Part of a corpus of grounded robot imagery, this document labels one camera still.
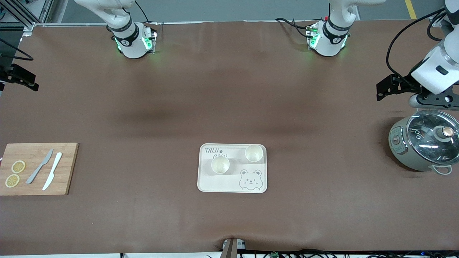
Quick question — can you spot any aluminium frame profile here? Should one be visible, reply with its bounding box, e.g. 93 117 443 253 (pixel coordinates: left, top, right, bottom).
0 0 55 32

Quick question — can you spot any grey-green cooking pot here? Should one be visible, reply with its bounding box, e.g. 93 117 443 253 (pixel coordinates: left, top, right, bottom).
388 107 459 176

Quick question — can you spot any white plastic knife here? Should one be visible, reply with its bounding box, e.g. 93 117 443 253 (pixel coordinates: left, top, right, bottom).
42 152 63 191

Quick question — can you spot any metal table edge clamp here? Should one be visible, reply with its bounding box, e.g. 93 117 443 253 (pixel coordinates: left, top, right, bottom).
222 237 246 258

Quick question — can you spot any black base cable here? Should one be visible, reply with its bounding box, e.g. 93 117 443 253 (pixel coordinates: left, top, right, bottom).
275 18 317 38
134 0 150 24

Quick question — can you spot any black left base cable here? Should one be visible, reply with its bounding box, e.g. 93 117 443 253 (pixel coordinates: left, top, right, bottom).
275 18 317 38

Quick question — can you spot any bamboo cutting board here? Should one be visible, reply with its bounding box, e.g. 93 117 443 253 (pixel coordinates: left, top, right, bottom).
0 143 79 196

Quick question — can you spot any cream bear print tray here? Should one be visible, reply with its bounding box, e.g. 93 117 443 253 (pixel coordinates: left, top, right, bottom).
197 143 268 194

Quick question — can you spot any black right base cable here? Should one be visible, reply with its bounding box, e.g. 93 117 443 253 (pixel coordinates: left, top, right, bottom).
134 0 150 24

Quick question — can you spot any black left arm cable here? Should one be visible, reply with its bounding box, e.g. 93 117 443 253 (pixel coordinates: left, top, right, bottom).
386 9 447 86

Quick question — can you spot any glass pot lid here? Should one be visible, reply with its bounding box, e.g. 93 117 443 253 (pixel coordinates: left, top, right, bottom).
406 110 459 166

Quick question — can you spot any grey plastic knife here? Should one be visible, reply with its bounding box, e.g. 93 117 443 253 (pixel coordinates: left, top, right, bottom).
26 148 54 185

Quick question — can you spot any white IKEA cup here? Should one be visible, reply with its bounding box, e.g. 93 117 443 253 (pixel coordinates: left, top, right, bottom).
211 156 230 175
245 144 264 163

